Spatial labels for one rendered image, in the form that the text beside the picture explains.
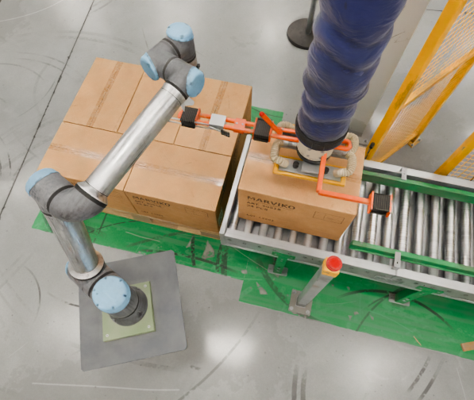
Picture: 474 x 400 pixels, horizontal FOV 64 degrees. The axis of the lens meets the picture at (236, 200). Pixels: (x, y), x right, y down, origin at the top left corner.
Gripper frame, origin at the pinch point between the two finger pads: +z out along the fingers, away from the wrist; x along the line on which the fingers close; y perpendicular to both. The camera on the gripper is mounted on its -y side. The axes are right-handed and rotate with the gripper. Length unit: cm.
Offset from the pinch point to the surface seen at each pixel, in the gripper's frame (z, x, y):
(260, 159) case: 41, 1, 34
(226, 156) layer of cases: 81, 21, 9
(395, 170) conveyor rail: 76, 33, 114
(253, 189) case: 41, -17, 35
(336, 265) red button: 32, -49, 79
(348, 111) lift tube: -17, -5, 66
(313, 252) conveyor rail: 76, -31, 73
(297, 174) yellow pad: 26, -12, 54
